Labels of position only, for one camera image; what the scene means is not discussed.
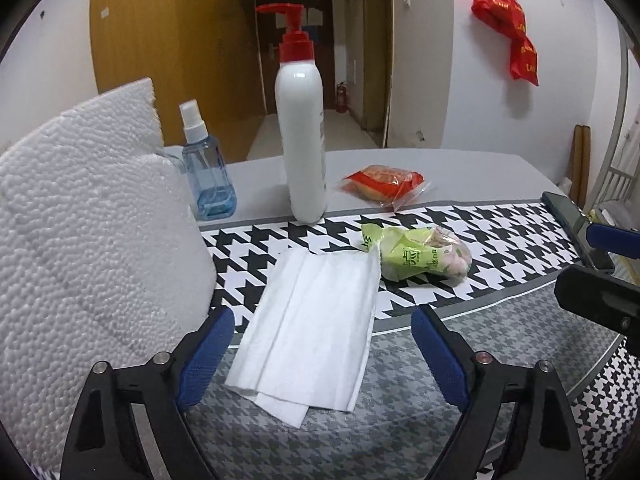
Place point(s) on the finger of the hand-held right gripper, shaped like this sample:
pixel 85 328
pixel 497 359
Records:
pixel 615 237
pixel 600 295

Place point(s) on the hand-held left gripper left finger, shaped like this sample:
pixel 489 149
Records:
pixel 200 360

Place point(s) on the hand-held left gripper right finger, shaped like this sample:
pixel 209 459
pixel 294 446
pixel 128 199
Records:
pixel 440 355

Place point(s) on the white tissue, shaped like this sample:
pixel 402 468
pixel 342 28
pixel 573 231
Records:
pixel 310 330

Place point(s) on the brown wooden pole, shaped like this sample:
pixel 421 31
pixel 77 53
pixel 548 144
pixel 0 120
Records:
pixel 586 170
pixel 576 160

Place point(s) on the green snack packet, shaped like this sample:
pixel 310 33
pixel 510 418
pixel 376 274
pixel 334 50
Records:
pixel 415 255

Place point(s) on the houndstooth tablecloth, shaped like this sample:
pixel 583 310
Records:
pixel 500 240

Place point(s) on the red snack packet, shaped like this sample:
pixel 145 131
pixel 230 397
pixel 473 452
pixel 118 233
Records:
pixel 380 180

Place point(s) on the blue spray bottle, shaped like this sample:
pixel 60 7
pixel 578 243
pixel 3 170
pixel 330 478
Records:
pixel 207 175

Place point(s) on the white pump bottle red cap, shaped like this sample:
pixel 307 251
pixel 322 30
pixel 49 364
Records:
pixel 300 135

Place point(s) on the red plastic bag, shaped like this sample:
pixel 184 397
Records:
pixel 505 10

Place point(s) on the red fire extinguisher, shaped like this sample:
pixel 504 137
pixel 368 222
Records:
pixel 341 97

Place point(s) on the light wooden side door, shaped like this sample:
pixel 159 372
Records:
pixel 375 60

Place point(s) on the wooden wardrobe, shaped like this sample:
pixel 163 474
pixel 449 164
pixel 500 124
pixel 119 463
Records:
pixel 175 35

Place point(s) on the dark brown entrance door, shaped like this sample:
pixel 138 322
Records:
pixel 265 20

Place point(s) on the grey metal bed frame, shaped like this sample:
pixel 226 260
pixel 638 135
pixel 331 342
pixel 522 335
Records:
pixel 626 75

